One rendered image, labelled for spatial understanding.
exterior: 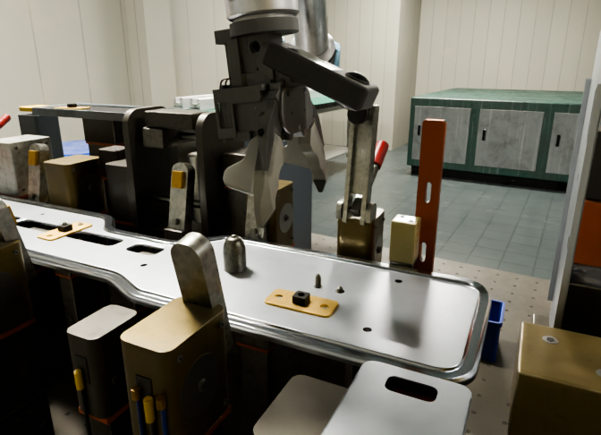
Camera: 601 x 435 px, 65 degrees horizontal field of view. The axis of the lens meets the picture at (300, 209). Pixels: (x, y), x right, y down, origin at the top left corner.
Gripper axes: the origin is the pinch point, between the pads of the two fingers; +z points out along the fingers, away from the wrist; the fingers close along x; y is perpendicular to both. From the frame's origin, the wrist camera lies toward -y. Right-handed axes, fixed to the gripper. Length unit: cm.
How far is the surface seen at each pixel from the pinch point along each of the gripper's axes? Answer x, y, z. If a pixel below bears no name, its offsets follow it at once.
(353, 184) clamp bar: -19.5, 0.9, 1.7
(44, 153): -19, 69, -5
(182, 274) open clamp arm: 12.9, 6.7, 3.1
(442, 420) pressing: 12.3, -17.3, 13.7
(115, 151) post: -24, 53, -4
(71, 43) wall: -224, 300, -60
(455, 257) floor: -267, 25, 110
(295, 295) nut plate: 0.5, 1.5, 10.5
